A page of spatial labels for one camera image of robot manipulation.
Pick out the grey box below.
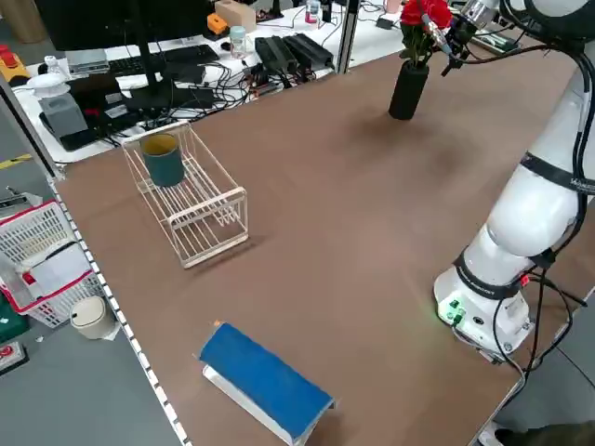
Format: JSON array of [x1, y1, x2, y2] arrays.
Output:
[[39, 92, 89, 139]]

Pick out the cream wire rack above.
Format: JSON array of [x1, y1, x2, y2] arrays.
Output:
[[122, 121, 249, 270]]

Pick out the green box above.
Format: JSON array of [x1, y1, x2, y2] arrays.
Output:
[[0, 292, 32, 345]]

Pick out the black finned power brick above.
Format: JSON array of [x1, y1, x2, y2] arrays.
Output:
[[282, 33, 336, 71], [254, 35, 298, 79]]

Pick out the teal cup yellow inside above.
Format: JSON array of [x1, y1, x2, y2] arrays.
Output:
[[139, 133, 186, 188]]

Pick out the aluminium frame post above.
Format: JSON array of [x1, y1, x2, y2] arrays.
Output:
[[337, 0, 362, 74]]

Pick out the blue and white slanted stand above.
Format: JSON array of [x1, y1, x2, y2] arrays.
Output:
[[192, 321, 337, 446]]

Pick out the pale clear jar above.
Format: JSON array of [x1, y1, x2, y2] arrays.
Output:
[[230, 25, 247, 59]]

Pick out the red rose bouquet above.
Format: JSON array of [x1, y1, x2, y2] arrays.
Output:
[[399, 0, 453, 66]]

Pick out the red emergency stop button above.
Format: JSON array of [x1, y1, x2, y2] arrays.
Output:
[[0, 341, 30, 376]]

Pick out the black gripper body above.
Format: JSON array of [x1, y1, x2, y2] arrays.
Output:
[[446, 13, 480, 47]]

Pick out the grey mini computer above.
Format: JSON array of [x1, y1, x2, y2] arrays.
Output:
[[64, 48, 109, 75]]

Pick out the white basket red rim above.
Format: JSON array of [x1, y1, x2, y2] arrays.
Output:
[[0, 199, 107, 329]]

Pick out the black cylindrical vase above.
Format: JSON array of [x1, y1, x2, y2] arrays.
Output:
[[388, 59, 430, 121]]

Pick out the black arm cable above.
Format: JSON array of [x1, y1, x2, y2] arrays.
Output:
[[492, 0, 595, 375]]

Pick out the black keyboard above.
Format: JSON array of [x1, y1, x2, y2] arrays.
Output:
[[105, 44, 220, 78]]

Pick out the person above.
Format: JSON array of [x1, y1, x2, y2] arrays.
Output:
[[478, 408, 595, 446]]

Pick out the orange gadget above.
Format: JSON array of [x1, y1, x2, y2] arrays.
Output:
[[206, 12, 231, 39]]

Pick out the black monitor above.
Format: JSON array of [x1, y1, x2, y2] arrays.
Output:
[[34, 0, 215, 112]]

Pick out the cardboard box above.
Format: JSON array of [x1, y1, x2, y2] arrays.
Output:
[[214, 0, 258, 33]]

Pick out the small beige bin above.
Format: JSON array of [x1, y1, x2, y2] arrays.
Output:
[[69, 295, 117, 341]]

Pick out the white round gadget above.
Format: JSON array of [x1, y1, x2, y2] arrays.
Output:
[[25, 72, 71, 99]]

